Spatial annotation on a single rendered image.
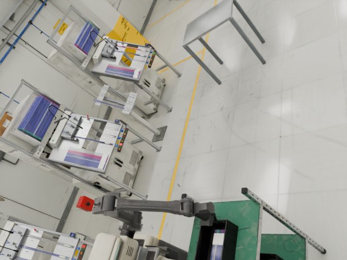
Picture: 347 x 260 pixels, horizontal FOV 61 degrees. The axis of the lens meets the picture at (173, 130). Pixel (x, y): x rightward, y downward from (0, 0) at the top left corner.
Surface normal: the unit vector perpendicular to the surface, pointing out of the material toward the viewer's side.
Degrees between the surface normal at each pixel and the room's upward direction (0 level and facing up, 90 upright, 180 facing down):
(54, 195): 90
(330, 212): 0
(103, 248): 43
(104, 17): 90
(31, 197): 90
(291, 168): 0
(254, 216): 0
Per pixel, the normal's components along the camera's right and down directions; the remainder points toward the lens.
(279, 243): -0.66, -0.51
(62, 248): 0.07, -0.51
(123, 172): 0.72, -0.22
